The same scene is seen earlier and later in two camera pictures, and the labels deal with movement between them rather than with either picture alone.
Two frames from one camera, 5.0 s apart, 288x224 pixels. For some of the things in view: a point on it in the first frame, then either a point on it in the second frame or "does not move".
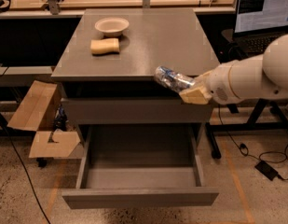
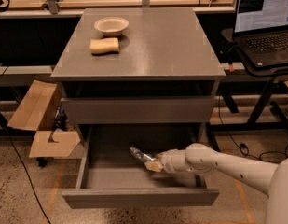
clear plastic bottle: [171, 79] → [143, 156]
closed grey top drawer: [134, 111] does not move
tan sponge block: [109, 46] does not move
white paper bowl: [112, 26] does not move
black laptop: [262, 13] does not move
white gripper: [218, 84] → [169, 161]
